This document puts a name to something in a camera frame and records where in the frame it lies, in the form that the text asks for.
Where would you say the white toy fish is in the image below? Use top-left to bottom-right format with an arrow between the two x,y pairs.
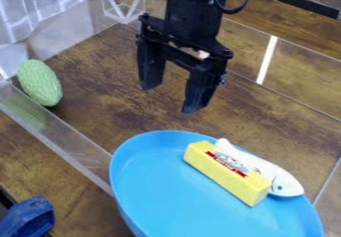
214,138 -> 305,197

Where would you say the blue oval tray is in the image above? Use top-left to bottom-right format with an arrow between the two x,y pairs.
110,130 -> 327,237

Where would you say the blue clamp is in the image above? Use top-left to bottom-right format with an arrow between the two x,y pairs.
0,196 -> 56,237

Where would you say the yellow butter block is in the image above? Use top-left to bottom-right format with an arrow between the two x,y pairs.
182,140 -> 272,207

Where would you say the clear acrylic corner bracket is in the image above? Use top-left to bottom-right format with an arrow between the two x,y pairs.
102,0 -> 146,25

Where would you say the green bitter gourd toy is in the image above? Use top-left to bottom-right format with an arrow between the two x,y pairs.
18,59 -> 63,107

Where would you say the clear acrylic front barrier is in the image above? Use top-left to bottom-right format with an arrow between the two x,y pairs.
0,80 -> 114,195

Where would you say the clear acrylic back barrier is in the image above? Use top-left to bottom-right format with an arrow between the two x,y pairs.
150,0 -> 341,120

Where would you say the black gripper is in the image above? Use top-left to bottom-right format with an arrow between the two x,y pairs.
138,0 -> 234,115

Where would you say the clear acrylic barrier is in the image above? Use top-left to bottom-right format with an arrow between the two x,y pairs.
0,80 -> 114,195
150,0 -> 341,120

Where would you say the white patterned curtain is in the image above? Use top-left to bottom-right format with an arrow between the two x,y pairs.
0,0 -> 135,46

